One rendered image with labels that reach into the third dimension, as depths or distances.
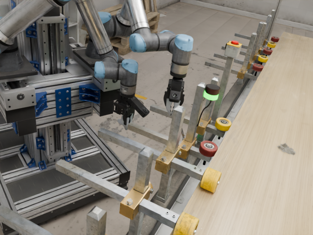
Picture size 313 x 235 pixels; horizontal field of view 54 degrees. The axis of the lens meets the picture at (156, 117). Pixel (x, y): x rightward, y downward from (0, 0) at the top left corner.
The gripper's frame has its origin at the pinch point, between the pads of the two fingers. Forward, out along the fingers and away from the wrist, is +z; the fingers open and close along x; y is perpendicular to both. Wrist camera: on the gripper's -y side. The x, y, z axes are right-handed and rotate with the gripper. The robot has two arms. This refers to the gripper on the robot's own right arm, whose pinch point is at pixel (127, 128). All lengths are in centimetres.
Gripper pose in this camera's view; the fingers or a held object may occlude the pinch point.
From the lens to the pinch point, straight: 154.8
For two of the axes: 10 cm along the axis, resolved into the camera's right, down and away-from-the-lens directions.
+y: -8.9, -3.3, 3.2
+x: -4.4, 4.2, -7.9
